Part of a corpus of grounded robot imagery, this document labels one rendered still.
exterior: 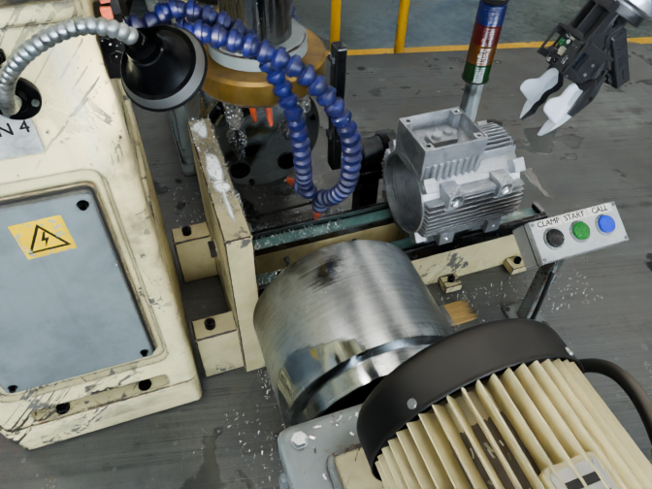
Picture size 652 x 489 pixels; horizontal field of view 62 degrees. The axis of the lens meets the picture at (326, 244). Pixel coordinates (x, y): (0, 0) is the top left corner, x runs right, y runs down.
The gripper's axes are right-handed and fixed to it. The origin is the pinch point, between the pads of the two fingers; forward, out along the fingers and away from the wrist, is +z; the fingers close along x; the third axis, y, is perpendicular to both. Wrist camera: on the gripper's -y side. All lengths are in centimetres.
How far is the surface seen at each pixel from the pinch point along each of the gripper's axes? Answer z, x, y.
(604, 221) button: 5.6, 17.0, -8.5
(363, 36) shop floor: 60, -259, -131
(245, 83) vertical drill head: 10, 2, 51
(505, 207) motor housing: 15.3, 3.2, -5.1
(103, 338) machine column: 47, 13, 58
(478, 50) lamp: -0.2, -34.0, -11.6
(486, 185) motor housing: 12.9, 2.3, 2.2
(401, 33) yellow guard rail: 39, -216, -125
